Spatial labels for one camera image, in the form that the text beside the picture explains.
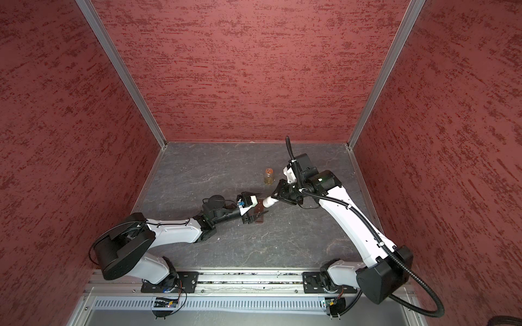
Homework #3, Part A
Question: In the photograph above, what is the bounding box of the aluminium front rail frame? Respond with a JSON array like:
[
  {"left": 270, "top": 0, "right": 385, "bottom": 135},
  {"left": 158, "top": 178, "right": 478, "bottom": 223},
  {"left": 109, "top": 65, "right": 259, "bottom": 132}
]
[{"left": 83, "top": 268, "right": 415, "bottom": 297}]

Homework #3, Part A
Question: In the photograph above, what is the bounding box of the white slotted cable duct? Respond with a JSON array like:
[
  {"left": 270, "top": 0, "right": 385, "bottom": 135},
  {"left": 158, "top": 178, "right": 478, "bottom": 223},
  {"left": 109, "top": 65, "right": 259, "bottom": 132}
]
[{"left": 92, "top": 296, "right": 326, "bottom": 315}]

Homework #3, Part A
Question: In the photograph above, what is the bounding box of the brown pill organizer strip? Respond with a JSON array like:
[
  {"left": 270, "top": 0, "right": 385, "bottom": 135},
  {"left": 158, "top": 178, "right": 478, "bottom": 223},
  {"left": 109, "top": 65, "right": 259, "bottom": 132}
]
[{"left": 251, "top": 198, "right": 266, "bottom": 224}]

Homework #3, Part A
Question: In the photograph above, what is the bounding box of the aluminium corner post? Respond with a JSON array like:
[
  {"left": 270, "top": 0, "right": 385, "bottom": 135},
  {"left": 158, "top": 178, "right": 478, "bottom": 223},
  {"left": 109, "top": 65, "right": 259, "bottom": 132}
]
[
  {"left": 76, "top": 0, "right": 168, "bottom": 150},
  {"left": 347, "top": 0, "right": 425, "bottom": 151}
]

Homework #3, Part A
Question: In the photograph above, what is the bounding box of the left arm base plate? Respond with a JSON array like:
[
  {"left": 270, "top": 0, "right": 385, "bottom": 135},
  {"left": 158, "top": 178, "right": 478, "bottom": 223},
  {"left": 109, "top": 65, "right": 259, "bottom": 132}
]
[{"left": 141, "top": 272, "right": 199, "bottom": 293}]

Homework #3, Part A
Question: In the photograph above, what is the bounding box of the white pill bottle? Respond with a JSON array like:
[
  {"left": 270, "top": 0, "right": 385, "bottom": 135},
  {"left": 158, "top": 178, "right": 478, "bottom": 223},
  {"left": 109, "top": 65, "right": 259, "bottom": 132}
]
[{"left": 262, "top": 197, "right": 279, "bottom": 209}]

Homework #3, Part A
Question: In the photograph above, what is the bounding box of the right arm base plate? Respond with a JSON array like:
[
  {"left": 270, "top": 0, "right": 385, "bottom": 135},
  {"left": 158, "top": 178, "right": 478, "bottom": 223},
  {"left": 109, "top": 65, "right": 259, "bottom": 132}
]
[{"left": 302, "top": 272, "right": 358, "bottom": 295}]

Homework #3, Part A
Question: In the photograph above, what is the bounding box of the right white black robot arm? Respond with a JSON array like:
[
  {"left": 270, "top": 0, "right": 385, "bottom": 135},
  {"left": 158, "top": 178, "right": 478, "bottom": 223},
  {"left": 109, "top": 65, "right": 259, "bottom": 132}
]
[{"left": 263, "top": 153, "right": 413, "bottom": 304}]

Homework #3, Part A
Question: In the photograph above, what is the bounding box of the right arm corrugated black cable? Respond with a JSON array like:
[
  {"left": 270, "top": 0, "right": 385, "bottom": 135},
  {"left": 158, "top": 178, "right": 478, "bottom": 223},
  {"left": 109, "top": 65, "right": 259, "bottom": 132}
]
[{"left": 284, "top": 136, "right": 445, "bottom": 319}]

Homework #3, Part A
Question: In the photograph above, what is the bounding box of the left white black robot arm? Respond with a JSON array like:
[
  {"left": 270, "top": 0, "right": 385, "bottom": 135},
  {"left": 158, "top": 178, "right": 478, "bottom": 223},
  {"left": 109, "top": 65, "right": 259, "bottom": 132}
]
[{"left": 88, "top": 192, "right": 265, "bottom": 293}]

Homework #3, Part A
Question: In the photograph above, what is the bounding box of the amber glass pill jar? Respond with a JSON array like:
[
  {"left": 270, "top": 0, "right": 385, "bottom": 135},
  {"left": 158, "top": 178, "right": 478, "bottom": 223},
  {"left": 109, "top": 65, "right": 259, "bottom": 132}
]
[{"left": 264, "top": 168, "right": 275, "bottom": 185}]

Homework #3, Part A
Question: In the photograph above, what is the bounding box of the right aluminium corner post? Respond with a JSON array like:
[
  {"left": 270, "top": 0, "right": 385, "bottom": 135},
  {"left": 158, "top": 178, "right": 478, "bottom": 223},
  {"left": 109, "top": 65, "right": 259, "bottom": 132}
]
[{"left": 347, "top": 0, "right": 425, "bottom": 151}]

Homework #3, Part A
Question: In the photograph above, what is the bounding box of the left aluminium corner post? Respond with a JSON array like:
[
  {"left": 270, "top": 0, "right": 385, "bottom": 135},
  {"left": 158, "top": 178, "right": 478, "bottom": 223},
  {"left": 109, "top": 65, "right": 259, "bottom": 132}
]
[{"left": 76, "top": 0, "right": 168, "bottom": 150}]

